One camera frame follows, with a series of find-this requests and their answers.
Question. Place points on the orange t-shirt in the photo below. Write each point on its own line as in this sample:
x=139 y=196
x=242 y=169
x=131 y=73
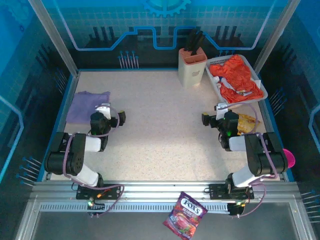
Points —
x=237 y=72

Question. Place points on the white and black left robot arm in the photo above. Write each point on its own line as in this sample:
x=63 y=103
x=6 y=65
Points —
x=82 y=172

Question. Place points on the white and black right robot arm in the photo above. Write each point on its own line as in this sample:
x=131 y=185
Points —
x=260 y=155

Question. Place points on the yellow snack bag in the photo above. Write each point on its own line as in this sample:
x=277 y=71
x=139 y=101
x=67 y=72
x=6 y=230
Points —
x=246 y=122

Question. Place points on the purple folded t-shirt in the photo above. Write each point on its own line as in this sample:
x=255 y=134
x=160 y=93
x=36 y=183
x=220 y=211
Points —
x=82 y=105

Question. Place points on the white crumpled t-shirt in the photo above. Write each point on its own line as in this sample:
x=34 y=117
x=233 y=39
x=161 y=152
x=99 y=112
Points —
x=223 y=81

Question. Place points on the beige knife block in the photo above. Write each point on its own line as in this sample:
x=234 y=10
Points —
x=191 y=70

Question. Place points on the white plastic basket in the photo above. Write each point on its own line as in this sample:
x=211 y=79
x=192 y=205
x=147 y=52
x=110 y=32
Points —
x=212 y=61

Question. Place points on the pink plastic cup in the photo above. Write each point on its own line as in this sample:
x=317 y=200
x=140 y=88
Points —
x=290 y=157

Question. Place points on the small black controller board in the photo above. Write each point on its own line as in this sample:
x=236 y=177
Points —
x=236 y=208
x=96 y=208

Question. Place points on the slotted metal strip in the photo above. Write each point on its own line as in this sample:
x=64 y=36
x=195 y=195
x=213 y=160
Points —
x=140 y=207

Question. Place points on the purple Fox's candy bag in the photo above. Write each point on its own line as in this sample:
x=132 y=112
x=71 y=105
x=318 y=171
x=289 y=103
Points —
x=186 y=215

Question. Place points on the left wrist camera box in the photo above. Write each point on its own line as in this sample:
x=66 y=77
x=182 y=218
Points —
x=103 y=111

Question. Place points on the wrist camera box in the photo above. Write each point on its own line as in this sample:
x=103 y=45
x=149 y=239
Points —
x=103 y=111
x=221 y=111

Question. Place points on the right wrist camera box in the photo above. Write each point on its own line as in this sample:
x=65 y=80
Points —
x=221 y=111

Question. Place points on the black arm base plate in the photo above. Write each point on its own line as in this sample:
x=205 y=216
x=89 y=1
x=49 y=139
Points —
x=217 y=191
x=112 y=191

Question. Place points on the aluminium frame rail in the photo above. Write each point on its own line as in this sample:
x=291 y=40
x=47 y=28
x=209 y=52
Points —
x=160 y=188

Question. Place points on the aluminium corner post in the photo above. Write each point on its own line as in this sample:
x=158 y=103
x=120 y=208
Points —
x=277 y=35
x=53 y=37

